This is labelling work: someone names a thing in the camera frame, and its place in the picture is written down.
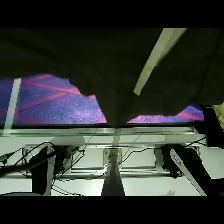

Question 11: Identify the dark green garment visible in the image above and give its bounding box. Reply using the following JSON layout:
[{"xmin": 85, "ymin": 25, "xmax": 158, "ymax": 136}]
[{"xmin": 0, "ymin": 27, "xmax": 224, "ymax": 128}]

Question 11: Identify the black cable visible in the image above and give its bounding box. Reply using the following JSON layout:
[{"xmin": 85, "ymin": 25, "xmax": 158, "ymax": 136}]
[{"xmin": 118, "ymin": 146, "xmax": 158, "ymax": 166}]

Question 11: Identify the silver frame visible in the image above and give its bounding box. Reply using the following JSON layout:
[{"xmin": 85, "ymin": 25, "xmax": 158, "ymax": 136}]
[{"xmin": 0, "ymin": 125, "xmax": 224, "ymax": 197}]

